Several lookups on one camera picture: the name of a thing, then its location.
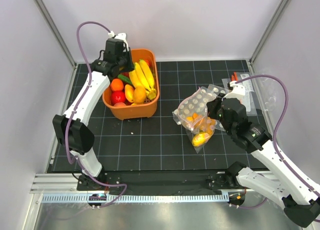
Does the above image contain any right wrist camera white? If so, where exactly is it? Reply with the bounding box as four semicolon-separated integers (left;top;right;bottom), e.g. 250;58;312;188
223;81;246;101

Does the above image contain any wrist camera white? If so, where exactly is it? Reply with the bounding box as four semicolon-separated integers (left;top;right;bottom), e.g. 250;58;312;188
223;81;246;101
108;31;129;51

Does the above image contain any red toy apple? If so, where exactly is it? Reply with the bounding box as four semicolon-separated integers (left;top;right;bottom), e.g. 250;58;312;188
110;91;126;105

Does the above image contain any white polka dot zip bag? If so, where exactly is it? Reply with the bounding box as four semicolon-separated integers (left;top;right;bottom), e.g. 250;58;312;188
200;84;230;98

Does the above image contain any orange plastic basket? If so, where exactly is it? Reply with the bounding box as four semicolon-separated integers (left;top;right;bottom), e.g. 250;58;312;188
102;49;160;120

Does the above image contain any peach toy fruit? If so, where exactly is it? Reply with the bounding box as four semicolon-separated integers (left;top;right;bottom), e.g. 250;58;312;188
114;102;126;107

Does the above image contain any yellow toy mango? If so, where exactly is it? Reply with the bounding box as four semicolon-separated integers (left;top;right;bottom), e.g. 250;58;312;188
191;132;212;147
124;84;135;103

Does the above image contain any green toy cucumber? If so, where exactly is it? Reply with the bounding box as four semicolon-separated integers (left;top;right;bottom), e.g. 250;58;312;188
118;74;133;85

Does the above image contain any clear bag orange zipper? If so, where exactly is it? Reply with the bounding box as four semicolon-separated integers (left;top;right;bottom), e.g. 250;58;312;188
222;72;262;116

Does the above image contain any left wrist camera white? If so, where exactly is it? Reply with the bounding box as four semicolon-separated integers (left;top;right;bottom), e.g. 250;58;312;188
108;31;129;51

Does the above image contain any yellow toy lemon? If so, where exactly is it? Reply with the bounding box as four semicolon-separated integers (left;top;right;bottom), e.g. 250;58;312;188
186;113;198;122

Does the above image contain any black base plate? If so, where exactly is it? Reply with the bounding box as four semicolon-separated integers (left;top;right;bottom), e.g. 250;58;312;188
76;169;256;192

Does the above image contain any yellow toy banana bunch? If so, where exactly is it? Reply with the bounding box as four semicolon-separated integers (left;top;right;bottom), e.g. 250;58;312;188
129;59;157;101

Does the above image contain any orange yellow toy fruit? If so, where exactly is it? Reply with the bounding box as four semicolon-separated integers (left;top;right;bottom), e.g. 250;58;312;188
132;86;147;104

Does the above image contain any pink polka dot zip bag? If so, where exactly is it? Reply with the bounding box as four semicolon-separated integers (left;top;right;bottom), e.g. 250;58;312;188
172;88;224;153

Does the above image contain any orange toy pumpkin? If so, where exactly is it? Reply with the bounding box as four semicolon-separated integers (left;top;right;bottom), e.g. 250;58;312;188
146;60;153;67

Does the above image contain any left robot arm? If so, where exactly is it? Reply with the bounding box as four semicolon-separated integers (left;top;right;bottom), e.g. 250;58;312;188
52;33;134;190

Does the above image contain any grey slotted cable duct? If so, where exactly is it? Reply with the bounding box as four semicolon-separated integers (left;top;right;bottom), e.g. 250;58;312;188
41;192;229;204

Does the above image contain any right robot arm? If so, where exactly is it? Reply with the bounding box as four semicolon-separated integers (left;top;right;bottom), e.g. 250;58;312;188
206;97;320;228

